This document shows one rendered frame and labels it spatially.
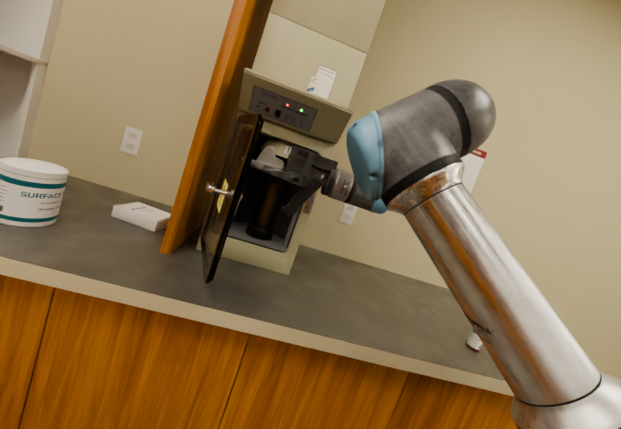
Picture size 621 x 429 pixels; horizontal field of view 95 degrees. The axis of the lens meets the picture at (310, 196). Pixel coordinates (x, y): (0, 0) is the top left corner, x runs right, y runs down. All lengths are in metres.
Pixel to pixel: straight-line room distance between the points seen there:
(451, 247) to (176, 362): 0.70
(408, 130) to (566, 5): 1.74
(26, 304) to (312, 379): 0.69
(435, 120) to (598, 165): 1.84
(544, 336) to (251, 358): 0.63
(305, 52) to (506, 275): 0.81
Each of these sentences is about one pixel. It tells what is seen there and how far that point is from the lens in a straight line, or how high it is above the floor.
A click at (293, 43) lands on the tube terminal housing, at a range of 0.98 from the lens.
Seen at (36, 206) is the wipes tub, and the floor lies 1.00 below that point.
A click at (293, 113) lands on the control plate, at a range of 0.87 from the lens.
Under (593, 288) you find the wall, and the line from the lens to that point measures 2.42.
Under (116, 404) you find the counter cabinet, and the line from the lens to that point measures 0.98.
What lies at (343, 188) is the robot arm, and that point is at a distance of 0.67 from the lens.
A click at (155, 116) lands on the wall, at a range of 1.46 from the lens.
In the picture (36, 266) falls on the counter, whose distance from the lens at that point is 0.84.
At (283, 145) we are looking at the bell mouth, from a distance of 0.96.
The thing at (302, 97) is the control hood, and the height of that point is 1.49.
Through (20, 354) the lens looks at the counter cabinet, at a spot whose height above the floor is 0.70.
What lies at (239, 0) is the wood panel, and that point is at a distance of 0.93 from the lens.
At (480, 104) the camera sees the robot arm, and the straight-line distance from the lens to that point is 0.45.
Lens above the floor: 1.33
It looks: 6 degrees down
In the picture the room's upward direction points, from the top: 19 degrees clockwise
